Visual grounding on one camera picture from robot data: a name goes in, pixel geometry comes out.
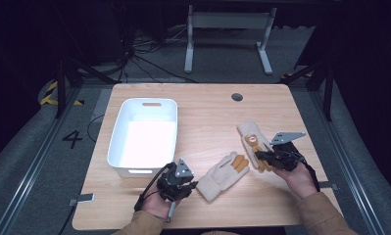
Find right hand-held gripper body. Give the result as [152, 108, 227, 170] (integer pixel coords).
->
[269, 131, 307, 172]

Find beige glove with bear patch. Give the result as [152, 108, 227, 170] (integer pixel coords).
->
[236, 121, 275, 173]

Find person's left hand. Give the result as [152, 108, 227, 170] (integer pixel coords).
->
[141, 191, 181, 219]

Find person's tan clothing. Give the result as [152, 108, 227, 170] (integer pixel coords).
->
[201, 230, 240, 235]

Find white plastic bin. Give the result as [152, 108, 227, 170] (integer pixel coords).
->
[106, 97, 179, 179]

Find aluminium floor rail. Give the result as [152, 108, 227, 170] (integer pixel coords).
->
[309, 87, 385, 235]
[0, 87, 83, 235]

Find bundle of black floor cables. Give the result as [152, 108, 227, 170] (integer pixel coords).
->
[118, 25, 197, 84]

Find grey metal stand frame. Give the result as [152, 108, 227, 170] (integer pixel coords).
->
[183, 4, 278, 76]

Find person's right hand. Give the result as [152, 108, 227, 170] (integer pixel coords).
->
[272, 162, 318, 200]

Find thin black floor cable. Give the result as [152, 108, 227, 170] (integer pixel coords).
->
[86, 113, 106, 144]

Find grey metal table bracket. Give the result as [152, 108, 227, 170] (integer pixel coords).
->
[68, 193, 95, 208]
[319, 180, 341, 192]

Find beige glove with orange fingers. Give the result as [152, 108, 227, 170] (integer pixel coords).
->
[196, 151, 251, 204]

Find black metal stand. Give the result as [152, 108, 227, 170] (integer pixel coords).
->
[279, 60, 334, 122]
[54, 57, 119, 119]

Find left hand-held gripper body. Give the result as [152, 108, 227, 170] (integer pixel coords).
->
[157, 159, 195, 202]

